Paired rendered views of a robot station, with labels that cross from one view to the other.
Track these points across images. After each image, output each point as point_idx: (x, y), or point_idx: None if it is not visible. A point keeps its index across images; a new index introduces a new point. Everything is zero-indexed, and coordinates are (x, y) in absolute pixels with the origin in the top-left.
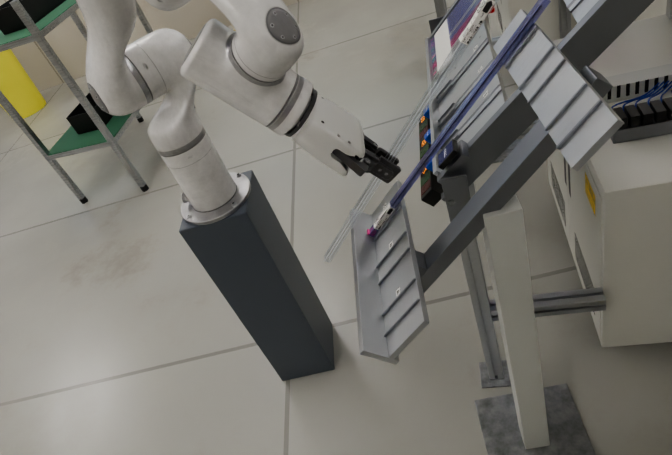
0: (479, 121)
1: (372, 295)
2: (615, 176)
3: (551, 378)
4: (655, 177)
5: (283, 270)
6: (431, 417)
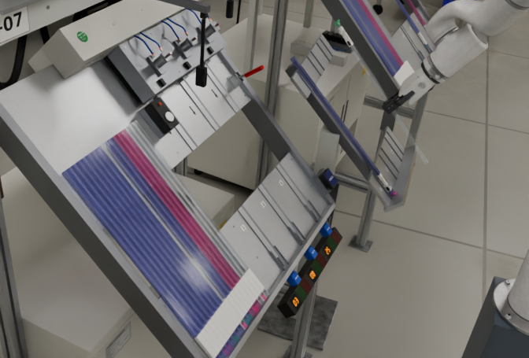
0: (297, 180)
1: (404, 165)
2: (219, 197)
3: (262, 337)
4: (204, 187)
5: (468, 345)
6: (358, 356)
